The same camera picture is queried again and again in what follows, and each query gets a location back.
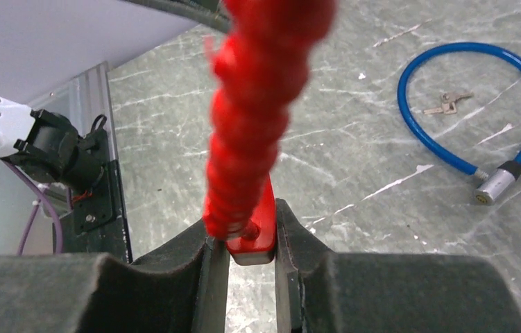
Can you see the aluminium frame rail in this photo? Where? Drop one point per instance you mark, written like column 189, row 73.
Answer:
column 81, row 100

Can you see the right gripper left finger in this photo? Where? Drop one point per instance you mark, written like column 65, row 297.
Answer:
column 179, row 287

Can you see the small silver key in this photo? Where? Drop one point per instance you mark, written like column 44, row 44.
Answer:
column 448, row 103

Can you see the dark grey rod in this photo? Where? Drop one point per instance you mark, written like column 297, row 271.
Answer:
column 211, row 13

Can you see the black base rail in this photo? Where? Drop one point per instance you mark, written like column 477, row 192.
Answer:
column 96, row 221

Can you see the red cable lock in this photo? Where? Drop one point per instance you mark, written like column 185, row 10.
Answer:
column 262, row 67

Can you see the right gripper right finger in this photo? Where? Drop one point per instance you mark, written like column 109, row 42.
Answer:
column 320, row 290

